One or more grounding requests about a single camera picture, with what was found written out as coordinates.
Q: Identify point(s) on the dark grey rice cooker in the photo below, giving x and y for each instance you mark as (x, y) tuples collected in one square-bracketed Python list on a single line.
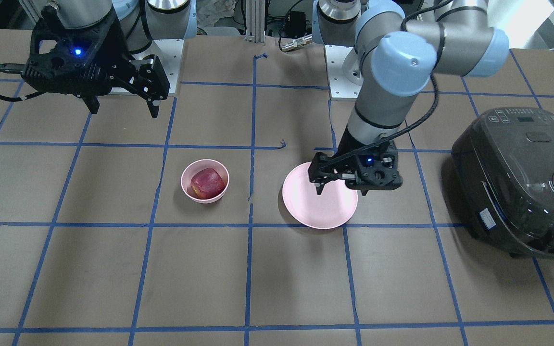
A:
[(504, 162)]

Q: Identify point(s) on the red apple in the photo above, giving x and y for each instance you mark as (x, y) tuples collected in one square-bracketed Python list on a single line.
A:
[(207, 183)]

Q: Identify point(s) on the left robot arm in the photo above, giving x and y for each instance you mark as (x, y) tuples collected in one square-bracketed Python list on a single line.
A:
[(397, 57)]

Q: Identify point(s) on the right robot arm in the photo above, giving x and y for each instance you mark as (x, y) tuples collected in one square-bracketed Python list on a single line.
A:
[(156, 19)]

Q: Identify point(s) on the pink bowl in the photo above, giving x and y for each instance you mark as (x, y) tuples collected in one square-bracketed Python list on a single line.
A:
[(199, 165)]

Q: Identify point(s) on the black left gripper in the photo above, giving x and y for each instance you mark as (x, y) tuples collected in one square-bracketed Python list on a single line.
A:
[(338, 162)]

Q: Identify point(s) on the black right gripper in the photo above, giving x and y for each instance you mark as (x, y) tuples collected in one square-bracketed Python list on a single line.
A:
[(122, 56)]

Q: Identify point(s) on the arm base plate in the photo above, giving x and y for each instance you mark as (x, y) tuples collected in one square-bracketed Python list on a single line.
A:
[(344, 76), (170, 52)]

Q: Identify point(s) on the aluminium frame post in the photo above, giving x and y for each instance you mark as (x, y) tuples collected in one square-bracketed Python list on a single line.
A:
[(255, 18)]

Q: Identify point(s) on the pink plate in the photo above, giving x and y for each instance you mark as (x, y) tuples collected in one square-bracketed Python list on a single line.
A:
[(332, 208)]

